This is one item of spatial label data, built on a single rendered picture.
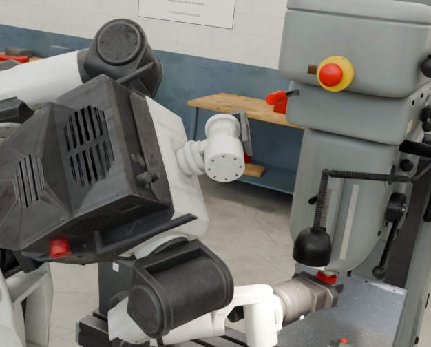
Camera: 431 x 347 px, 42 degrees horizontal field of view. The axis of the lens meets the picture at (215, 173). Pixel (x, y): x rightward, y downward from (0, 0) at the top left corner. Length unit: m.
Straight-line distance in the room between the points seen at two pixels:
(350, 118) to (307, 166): 0.16
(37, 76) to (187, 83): 5.21
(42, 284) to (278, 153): 4.83
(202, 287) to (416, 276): 0.97
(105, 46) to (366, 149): 0.54
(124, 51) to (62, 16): 6.28
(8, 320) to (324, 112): 0.73
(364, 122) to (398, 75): 0.15
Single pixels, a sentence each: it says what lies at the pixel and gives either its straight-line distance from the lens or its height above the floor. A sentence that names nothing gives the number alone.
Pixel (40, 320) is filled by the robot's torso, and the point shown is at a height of 1.17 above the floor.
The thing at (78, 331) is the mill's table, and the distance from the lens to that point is 1.70.
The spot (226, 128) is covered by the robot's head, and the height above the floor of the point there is 1.65.
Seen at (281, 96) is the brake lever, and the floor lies 1.70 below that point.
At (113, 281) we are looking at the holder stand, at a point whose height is 1.07.
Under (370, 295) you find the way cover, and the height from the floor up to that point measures 1.07.
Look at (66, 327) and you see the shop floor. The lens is 3.37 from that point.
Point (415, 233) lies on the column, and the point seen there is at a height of 1.29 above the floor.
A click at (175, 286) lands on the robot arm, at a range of 0.87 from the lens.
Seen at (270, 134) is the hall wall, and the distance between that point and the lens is 5.90.
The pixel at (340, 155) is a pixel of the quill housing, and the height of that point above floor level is 1.58.
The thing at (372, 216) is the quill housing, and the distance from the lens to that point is 1.21.
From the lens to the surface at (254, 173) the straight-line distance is 5.39.
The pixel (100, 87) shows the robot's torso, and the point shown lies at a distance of 0.86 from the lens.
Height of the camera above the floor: 1.87
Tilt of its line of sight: 18 degrees down
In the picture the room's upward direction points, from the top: 6 degrees clockwise
